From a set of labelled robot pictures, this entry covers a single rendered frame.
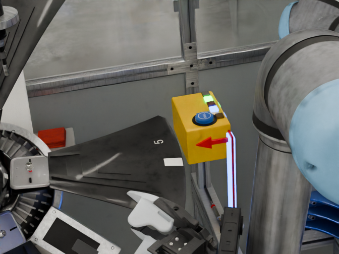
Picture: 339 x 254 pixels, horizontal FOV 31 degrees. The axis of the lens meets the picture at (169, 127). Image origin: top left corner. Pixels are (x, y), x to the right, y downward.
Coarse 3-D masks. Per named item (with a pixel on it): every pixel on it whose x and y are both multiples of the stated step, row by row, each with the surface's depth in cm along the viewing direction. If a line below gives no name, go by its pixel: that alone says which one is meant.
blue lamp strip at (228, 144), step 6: (228, 138) 107; (228, 144) 108; (228, 150) 109; (228, 156) 109; (228, 162) 110; (228, 168) 111; (228, 174) 112; (228, 180) 113; (228, 186) 114; (228, 192) 115; (228, 198) 116
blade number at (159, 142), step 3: (156, 138) 109; (159, 138) 109; (162, 138) 109; (150, 141) 109; (153, 141) 109; (156, 141) 109; (159, 141) 109; (162, 141) 109; (165, 141) 109; (153, 144) 108; (156, 144) 108; (159, 144) 108; (162, 144) 108; (165, 144) 108
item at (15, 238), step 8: (0, 216) 102; (8, 216) 104; (0, 224) 102; (8, 224) 103; (16, 224) 104; (8, 232) 102; (16, 232) 103; (0, 240) 100; (8, 240) 101; (16, 240) 103; (24, 240) 104; (0, 248) 99; (8, 248) 101
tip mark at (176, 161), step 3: (165, 159) 106; (168, 159) 106; (171, 159) 106; (174, 159) 106; (177, 159) 106; (180, 159) 106; (165, 162) 105; (168, 162) 106; (171, 162) 106; (174, 162) 106; (177, 162) 106; (180, 162) 106; (165, 165) 105; (168, 165) 105; (171, 165) 105; (174, 165) 105; (177, 165) 105; (180, 165) 105
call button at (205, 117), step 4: (200, 112) 135; (204, 112) 135; (208, 112) 135; (196, 116) 134; (200, 116) 134; (204, 116) 133; (208, 116) 133; (212, 116) 133; (196, 120) 133; (200, 120) 132; (204, 120) 132; (208, 120) 132; (212, 120) 133
